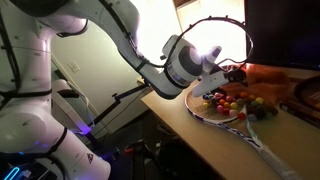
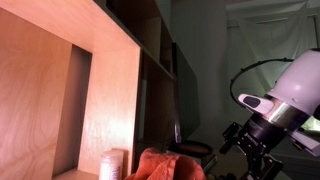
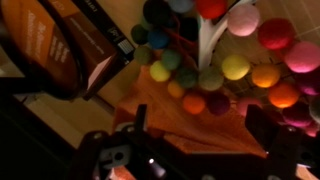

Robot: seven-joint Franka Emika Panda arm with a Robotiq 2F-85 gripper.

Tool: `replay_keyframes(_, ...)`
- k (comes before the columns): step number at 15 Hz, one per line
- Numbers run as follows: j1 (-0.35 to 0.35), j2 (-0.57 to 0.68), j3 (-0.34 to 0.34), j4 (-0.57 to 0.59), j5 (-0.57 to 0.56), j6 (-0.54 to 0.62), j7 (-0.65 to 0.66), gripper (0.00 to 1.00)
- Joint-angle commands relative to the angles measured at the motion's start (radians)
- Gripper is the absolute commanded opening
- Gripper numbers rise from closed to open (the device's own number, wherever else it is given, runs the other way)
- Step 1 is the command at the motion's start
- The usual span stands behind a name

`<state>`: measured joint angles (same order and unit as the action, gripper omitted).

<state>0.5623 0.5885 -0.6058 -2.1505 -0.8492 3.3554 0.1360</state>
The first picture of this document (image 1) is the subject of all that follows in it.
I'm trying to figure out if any light wooden side board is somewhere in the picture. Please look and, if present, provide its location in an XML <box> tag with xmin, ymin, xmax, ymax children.
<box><xmin>136</xmin><ymin>77</ymin><xmax>149</xmax><ymax>87</ymax></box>

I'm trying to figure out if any colourful felt ball garland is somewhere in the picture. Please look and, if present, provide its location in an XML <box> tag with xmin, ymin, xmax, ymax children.
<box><xmin>201</xmin><ymin>91</ymin><xmax>280</xmax><ymax>123</ymax></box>

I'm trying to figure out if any black computer monitor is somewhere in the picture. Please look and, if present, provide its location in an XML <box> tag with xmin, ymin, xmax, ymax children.
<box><xmin>244</xmin><ymin>0</ymin><xmax>320</xmax><ymax>71</ymax></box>

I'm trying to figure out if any orange terry towel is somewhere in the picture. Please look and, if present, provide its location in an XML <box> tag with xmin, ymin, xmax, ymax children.
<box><xmin>220</xmin><ymin>63</ymin><xmax>292</xmax><ymax>105</ymax></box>

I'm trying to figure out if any dark round tray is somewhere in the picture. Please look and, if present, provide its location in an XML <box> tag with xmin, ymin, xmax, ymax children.
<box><xmin>294</xmin><ymin>76</ymin><xmax>320</xmax><ymax>113</ymax></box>

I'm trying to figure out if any white blue tennis racket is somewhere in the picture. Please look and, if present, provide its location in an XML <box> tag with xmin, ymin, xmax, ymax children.
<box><xmin>184</xmin><ymin>89</ymin><xmax>303</xmax><ymax>180</ymax></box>

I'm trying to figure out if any black articulated camera mount arm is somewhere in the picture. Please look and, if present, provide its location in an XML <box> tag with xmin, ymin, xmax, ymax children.
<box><xmin>88</xmin><ymin>83</ymin><xmax>149</xmax><ymax>128</ymax></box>

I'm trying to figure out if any white stand post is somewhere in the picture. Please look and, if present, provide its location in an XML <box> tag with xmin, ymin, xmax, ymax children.
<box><xmin>51</xmin><ymin>78</ymin><xmax>98</xmax><ymax>135</ymax></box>

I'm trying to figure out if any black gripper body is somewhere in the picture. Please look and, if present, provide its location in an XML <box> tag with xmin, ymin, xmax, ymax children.
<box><xmin>223</xmin><ymin>68</ymin><xmax>244</xmax><ymax>85</ymax></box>

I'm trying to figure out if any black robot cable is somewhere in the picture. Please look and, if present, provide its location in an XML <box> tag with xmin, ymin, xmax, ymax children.
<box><xmin>96</xmin><ymin>0</ymin><xmax>254</xmax><ymax>89</ymax></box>

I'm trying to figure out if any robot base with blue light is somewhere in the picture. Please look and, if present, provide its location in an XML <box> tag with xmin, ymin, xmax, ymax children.
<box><xmin>0</xmin><ymin>156</ymin><xmax>68</xmax><ymax>180</ymax></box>

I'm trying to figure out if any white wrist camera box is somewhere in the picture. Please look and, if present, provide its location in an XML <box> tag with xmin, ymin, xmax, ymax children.
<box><xmin>190</xmin><ymin>69</ymin><xmax>232</xmax><ymax>99</ymax></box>

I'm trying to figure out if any white wall outlet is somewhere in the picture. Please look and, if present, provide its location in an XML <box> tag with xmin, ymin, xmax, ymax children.
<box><xmin>67</xmin><ymin>61</ymin><xmax>81</xmax><ymax>74</ymax></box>

